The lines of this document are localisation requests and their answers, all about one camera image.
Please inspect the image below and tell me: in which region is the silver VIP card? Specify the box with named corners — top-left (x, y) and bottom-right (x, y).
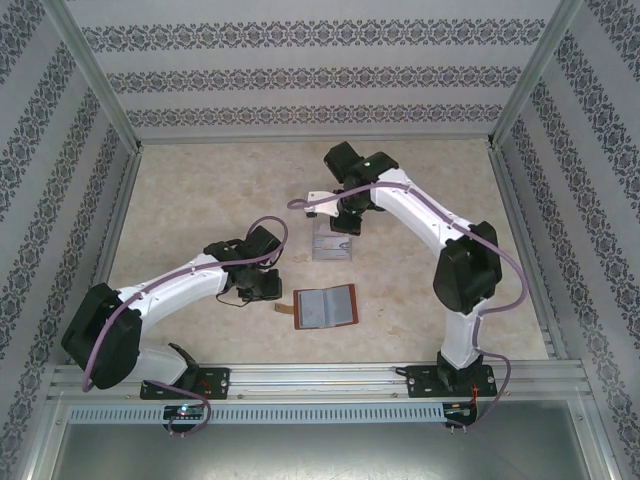
top-left (312, 235), bottom-right (354, 261)

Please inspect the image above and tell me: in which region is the brown leather card holder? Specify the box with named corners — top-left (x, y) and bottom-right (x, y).
top-left (273, 283), bottom-right (362, 332)

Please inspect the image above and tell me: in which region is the clear acrylic card stand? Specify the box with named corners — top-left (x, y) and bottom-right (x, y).
top-left (309, 219), bottom-right (356, 263)

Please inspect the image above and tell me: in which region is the grey metal sheet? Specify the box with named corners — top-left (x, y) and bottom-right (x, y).
top-left (49, 399), bottom-right (614, 480)

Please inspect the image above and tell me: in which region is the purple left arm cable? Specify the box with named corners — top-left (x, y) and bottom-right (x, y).
top-left (82, 215), bottom-right (290, 439)

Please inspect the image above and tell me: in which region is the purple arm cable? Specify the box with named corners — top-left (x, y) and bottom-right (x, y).
top-left (287, 182), bottom-right (530, 432)
top-left (82, 215), bottom-right (290, 439)

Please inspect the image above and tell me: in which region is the thin black left camera cable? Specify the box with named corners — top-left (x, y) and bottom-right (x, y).
top-left (214, 287), bottom-right (259, 305)

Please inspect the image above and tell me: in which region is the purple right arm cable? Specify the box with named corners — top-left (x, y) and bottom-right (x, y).
top-left (287, 182), bottom-right (530, 432)

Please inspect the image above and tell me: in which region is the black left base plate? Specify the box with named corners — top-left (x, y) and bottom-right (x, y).
top-left (139, 366), bottom-right (232, 401)

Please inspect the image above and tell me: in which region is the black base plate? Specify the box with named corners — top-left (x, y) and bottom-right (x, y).
top-left (139, 366), bottom-right (232, 401)
top-left (405, 363), bottom-right (494, 399)

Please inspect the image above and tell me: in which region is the aluminium mounting rail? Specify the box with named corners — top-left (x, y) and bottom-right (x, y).
top-left (48, 362), bottom-right (587, 401)

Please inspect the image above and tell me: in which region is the aluminium side rail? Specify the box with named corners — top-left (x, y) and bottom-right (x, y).
top-left (487, 142), bottom-right (569, 360)
top-left (74, 144), bottom-right (146, 364)

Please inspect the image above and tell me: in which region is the slotted grey cable duct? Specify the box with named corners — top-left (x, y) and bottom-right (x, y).
top-left (66, 403), bottom-right (446, 424)

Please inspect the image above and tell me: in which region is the aluminium frame post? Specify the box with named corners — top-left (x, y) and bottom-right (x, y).
top-left (44, 0), bottom-right (144, 151)
top-left (487, 0), bottom-right (586, 149)

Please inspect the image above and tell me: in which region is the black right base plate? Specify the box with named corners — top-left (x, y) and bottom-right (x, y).
top-left (405, 363), bottom-right (494, 399)

